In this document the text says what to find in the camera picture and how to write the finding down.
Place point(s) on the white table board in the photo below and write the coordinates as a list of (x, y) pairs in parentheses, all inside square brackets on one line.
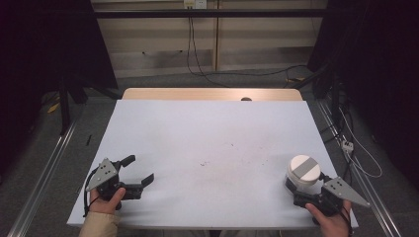
[(210, 138)]

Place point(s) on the yellow tape piece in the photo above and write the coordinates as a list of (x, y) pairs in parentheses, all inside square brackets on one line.
[(298, 79), (53, 107)]

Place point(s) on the dark table grommet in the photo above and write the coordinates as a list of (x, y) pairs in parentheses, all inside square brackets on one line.
[(246, 98)]

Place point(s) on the wooden table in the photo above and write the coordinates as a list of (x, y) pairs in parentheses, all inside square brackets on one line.
[(197, 94)]

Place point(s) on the black curtain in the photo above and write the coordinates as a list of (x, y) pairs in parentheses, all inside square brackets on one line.
[(378, 59), (49, 42)]

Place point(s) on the person's left hand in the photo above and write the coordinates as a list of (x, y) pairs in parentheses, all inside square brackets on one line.
[(102, 206)]

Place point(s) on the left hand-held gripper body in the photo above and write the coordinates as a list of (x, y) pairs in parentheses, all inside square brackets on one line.
[(104, 173)]

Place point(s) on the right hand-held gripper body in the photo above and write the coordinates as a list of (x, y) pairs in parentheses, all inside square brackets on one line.
[(342, 191)]

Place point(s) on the aluminium floor rail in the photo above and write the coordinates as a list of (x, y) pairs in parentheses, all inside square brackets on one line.
[(369, 184), (42, 177)]

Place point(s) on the black metal stand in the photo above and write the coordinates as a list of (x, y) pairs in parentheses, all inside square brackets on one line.
[(65, 105), (334, 92)]

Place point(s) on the white power plug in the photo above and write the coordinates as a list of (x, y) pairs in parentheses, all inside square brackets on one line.
[(347, 145)]

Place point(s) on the black horizontal bar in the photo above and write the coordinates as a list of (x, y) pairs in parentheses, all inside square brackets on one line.
[(210, 13)]

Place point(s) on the white wall outlet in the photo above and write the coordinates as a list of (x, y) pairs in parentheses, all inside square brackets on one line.
[(195, 3)]

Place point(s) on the light wooden post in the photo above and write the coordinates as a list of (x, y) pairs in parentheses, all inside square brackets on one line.
[(215, 36)]

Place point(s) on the person's right hand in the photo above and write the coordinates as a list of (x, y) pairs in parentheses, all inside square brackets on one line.
[(332, 225)]

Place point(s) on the clear jar with white lid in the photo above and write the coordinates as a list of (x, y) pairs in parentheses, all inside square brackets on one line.
[(303, 169)]

